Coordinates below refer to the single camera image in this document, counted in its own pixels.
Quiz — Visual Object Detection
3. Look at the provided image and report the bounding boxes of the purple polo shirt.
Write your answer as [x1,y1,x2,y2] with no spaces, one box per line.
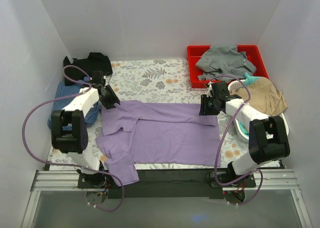
[96,100,220,186]

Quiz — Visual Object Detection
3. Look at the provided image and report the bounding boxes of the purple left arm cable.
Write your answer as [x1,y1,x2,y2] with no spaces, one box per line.
[21,65,126,212]

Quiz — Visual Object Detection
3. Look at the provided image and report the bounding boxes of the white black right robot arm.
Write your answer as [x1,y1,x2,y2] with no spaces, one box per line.
[199,81,290,187]

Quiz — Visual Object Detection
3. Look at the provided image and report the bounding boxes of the grey shirt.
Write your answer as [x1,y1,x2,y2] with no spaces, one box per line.
[196,45,257,83]

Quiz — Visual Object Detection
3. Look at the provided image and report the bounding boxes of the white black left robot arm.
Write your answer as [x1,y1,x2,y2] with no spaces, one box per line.
[51,71,120,188]

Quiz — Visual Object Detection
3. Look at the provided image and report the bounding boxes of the teal shirt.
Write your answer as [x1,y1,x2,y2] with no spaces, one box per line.
[243,73,261,87]

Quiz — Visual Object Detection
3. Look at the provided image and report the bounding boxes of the aluminium front rail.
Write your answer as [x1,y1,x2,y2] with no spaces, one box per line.
[22,169,312,227]

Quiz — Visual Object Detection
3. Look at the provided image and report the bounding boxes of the blue checked folded shirt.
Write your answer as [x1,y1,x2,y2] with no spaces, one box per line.
[52,77,99,127]

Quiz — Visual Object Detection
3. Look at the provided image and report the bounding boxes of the beige shirt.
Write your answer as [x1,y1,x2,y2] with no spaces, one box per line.
[237,77,289,117]

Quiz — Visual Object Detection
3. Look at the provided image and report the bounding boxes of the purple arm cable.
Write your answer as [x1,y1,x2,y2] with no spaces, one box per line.
[206,75,263,206]
[21,65,126,212]

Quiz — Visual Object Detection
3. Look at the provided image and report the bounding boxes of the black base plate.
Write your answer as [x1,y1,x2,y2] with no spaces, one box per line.
[77,168,258,199]

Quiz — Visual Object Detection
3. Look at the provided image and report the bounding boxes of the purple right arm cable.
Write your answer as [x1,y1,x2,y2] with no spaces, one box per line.
[206,75,263,206]

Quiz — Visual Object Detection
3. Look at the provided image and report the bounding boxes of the white perforated laundry basket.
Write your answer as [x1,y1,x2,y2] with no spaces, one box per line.
[228,80,290,142]

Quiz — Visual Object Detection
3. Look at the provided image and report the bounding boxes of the red plastic bin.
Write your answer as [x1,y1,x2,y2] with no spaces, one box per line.
[187,45,269,88]

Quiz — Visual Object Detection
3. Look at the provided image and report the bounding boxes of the black folded shirt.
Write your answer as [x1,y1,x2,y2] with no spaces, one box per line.
[63,52,113,80]

